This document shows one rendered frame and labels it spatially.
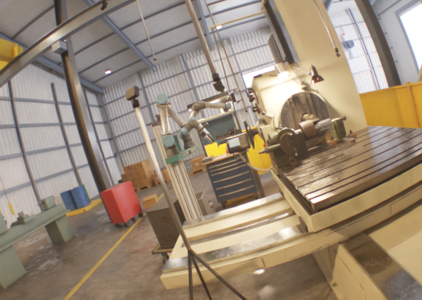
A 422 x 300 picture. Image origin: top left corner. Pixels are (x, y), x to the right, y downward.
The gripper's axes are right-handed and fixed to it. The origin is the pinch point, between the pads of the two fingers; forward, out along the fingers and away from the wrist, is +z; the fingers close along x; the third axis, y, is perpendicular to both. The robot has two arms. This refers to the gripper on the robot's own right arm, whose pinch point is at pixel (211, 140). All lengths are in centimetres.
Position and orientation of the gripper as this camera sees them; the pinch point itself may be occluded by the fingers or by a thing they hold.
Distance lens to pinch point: 238.6
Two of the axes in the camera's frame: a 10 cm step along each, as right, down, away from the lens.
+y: -7.2, 6.5, 2.2
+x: -0.9, 2.2, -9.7
